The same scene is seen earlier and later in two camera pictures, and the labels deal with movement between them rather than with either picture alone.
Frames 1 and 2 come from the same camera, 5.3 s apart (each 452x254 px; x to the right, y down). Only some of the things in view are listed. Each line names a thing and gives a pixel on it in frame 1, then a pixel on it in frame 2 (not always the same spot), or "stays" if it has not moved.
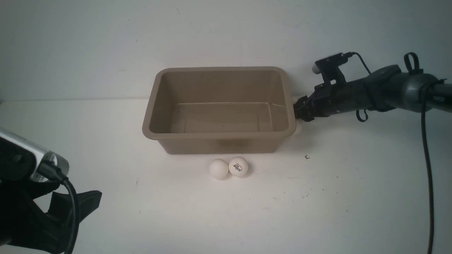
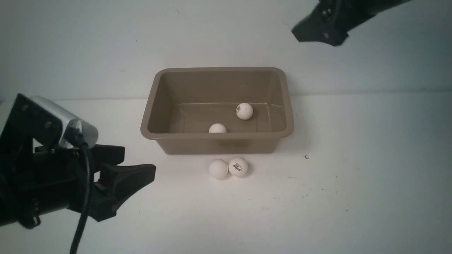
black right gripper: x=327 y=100 to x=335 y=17
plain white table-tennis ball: x=218 y=169 stays
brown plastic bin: x=198 y=110 stays
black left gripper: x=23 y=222 to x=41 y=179
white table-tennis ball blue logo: x=238 y=166 stays
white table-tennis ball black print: x=300 y=127 to x=244 y=111
